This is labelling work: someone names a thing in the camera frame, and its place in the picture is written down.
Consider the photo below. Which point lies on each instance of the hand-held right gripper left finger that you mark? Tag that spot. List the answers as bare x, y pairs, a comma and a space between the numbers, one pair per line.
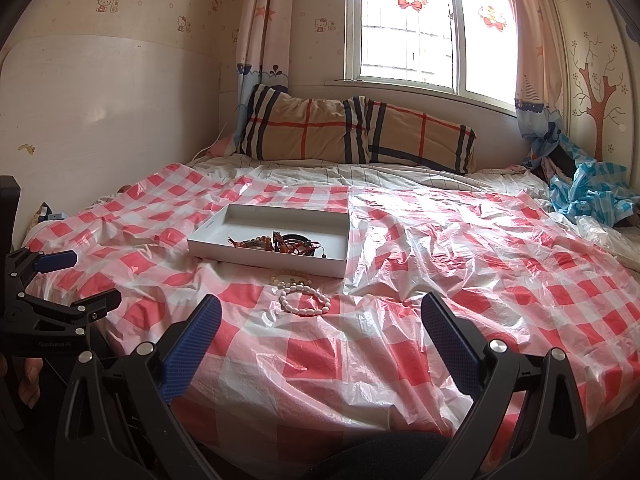
192, 350

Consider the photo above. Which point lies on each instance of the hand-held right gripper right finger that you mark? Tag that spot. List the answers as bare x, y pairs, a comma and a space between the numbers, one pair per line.
450, 350

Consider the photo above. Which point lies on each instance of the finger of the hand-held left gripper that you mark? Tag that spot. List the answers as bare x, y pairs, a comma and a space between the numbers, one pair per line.
95, 307
55, 260

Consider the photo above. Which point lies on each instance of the white shallow cardboard box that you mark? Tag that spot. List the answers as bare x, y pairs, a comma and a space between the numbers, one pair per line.
280, 217

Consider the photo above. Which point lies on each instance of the person's left hand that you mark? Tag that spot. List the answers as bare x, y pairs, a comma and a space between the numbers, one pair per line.
30, 380

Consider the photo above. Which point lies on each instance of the red white checkered plastic sheet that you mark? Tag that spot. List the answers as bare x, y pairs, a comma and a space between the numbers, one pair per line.
450, 240

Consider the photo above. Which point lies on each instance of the white wooden headboard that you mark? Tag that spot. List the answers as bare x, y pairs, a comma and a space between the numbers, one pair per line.
100, 110

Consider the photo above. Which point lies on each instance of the clear plastic bag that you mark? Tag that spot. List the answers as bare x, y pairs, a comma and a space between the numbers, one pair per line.
605, 235

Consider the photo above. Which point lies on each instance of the pink cloth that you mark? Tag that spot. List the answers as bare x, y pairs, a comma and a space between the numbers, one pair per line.
222, 147

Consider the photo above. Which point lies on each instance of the crumpled blue plastic bag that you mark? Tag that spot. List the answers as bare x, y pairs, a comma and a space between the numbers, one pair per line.
585, 190

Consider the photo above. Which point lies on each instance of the black cloth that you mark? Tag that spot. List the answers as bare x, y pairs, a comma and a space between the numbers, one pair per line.
565, 162

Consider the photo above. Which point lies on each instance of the white framed window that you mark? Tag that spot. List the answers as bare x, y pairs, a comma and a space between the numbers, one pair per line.
400, 35

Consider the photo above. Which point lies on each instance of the brown tree wall decal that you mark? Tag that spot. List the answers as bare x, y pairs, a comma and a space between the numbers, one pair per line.
597, 95

